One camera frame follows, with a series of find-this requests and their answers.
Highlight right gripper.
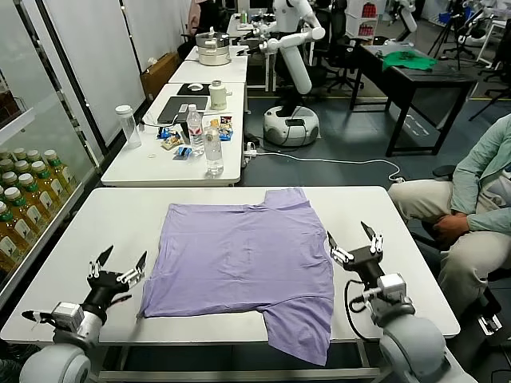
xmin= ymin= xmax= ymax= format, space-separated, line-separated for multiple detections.
xmin=326 ymin=220 xmax=387 ymax=283

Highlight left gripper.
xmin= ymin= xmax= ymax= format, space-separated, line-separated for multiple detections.
xmin=84 ymin=245 xmax=148 ymax=316

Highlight purple t-shirt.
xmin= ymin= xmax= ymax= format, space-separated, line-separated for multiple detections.
xmin=137 ymin=187 xmax=335 ymax=367

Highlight seated person left hand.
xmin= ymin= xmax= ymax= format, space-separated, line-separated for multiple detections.
xmin=433 ymin=212 xmax=472 ymax=246

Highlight white desk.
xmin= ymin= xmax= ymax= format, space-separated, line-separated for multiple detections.
xmin=100 ymin=82 xmax=245 ymax=188
xmin=167 ymin=55 xmax=249 ymax=85

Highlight clear nut snack packet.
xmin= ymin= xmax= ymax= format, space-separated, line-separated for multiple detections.
xmin=160 ymin=135 xmax=184 ymax=152

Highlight clear jar white lid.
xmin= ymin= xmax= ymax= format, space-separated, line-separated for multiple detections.
xmin=115 ymin=105 xmax=143 ymax=149

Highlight black swivel chair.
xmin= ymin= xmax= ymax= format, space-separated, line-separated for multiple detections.
xmin=410 ymin=165 xmax=511 ymax=340

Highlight seated person green jacket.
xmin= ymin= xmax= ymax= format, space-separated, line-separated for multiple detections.
xmin=386 ymin=117 xmax=511 ymax=316

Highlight large clear water bottle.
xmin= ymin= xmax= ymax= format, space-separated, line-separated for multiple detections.
xmin=204 ymin=119 xmax=224 ymax=176

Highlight water bottle red label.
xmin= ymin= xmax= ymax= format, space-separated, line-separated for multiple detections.
xmin=186 ymin=104 xmax=205 ymax=156

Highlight dark grey laptop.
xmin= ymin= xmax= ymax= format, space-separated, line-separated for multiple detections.
xmin=156 ymin=96 xmax=209 ymax=124

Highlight black table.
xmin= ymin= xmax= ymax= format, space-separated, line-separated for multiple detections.
xmin=350 ymin=43 xmax=478 ymax=157

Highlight glass door display fridge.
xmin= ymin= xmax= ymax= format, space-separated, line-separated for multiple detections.
xmin=0 ymin=0 xmax=111 ymax=304

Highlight white humanoid robot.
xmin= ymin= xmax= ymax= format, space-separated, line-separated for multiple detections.
xmin=237 ymin=0 xmax=325 ymax=148

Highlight black mouse pad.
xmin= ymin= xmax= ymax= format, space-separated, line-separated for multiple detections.
xmin=176 ymin=82 xmax=212 ymax=96

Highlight green cloth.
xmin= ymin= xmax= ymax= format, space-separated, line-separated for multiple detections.
xmin=381 ymin=50 xmax=438 ymax=73

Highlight cardboard box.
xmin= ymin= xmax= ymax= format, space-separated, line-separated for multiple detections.
xmin=139 ymin=52 xmax=184 ymax=101

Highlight black office chair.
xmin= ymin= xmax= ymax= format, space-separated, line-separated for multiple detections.
xmin=313 ymin=0 xmax=366 ymax=95

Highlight cream canister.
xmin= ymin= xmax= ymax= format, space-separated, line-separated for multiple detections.
xmin=209 ymin=79 xmax=233 ymax=111

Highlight white shelf red items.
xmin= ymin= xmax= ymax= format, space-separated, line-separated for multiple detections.
xmin=345 ymin=0 xmax=380 ymax=45

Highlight black tripod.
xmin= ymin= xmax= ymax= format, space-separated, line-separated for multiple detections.
xmin=429 ymin=0 xmax=466 ymax=71

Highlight steel steamer pot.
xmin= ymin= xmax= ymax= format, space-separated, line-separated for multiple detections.
xmin=194 ymin=26 xmax=232 ymax=67

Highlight person in pink top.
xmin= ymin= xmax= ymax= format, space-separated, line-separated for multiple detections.
xmin=186 ymin=0 xmax=205 ymax=37

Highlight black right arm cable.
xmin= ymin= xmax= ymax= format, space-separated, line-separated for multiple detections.
xmin=344 ymin=278 xmax=384 ymax=340

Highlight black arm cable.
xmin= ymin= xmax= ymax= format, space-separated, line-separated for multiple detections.
xmin=344 ymin=278 xmax=384 ymax=340
xmin=22 ymin=310 xmax=53 ymax=332

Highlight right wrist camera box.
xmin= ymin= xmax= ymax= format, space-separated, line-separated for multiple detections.
xmin=377 ymin=273 xmax=406 ymax=302

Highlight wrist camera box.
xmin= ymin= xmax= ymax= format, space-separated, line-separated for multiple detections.
xmin=51 ymin=302 xmax=85 ymax=330
xmin=377 ymin=273 xmax=406 ymax=302

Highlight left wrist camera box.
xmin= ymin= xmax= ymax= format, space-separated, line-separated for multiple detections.
xmin=51 ymin=302 xmax=85 ymax=330

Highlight white floor cable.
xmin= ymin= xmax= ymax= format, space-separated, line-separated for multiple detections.
xmin=255 ymin=149 xmax=406 ymax=185

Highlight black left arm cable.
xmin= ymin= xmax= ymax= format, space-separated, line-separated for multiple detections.
xmin=22 ymin=310 xmax=53 ymax=332

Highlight white charging cable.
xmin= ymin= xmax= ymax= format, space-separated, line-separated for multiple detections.
xmin=141 ymin=110 xmax=188 ymax=129

